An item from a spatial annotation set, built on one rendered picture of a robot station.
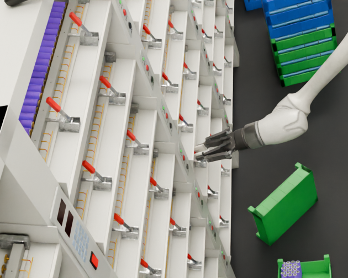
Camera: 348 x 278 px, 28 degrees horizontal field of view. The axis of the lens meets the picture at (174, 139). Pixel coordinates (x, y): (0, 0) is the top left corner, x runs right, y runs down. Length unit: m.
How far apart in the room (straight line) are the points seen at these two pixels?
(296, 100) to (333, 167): 0.73
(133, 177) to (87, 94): 0.39
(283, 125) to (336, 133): 0.95
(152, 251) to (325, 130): 1.59
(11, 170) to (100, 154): 0.52
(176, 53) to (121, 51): 0.62
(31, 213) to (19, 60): 0.26
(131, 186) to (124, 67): 0.31
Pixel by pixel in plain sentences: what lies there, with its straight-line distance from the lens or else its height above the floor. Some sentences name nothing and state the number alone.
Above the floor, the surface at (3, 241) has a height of 1.55.
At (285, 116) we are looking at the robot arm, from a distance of 2.35.
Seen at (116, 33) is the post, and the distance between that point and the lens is 1.78.
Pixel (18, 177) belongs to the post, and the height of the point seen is 1.68.
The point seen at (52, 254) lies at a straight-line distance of 1.23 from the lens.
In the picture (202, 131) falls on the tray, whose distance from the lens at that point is 2.66.
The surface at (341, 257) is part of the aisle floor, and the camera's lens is 2.87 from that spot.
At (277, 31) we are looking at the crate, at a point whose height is 0.35.
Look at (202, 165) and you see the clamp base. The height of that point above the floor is 0.55.
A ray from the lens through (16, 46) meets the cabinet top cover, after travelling 1.24.
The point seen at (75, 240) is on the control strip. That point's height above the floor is 1.46.
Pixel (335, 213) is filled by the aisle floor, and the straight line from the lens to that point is 2.99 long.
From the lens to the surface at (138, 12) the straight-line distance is 1.98.
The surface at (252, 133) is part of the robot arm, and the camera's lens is 2.38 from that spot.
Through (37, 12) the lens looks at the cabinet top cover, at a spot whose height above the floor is 1.76.
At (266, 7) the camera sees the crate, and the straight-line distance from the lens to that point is 3.21.
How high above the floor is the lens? 2.42
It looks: 45 degrees down
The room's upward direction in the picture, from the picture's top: 22 degrees counter-clockwise
